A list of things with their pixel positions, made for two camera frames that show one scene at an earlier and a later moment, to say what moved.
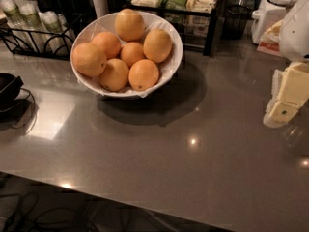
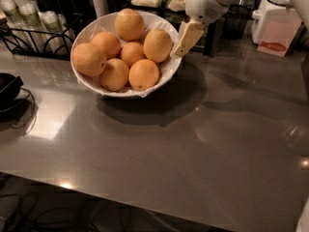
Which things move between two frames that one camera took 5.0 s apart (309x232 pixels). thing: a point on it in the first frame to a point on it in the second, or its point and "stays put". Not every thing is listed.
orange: (109, 42) stays put
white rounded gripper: (295, 33) to (202, 4)
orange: (89, 59) stays put
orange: (157, 45) stays put
